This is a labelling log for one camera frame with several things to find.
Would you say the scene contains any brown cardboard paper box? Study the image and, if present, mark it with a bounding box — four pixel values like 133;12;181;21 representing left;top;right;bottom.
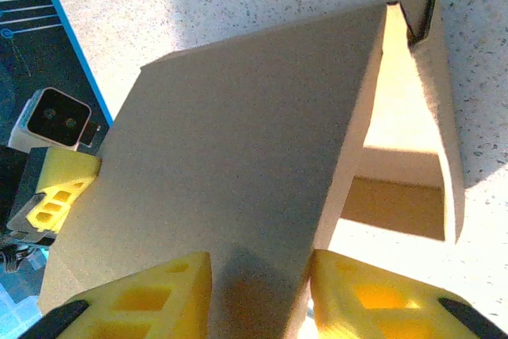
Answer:
37;0;466;339

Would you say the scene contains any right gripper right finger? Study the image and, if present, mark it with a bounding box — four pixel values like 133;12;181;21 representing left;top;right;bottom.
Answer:
308;249;508;339

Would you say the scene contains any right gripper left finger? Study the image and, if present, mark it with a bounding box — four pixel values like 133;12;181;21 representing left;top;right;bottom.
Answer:
19;250;213;339

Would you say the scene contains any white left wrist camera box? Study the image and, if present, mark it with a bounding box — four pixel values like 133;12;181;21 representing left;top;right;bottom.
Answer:
7;87;113;154

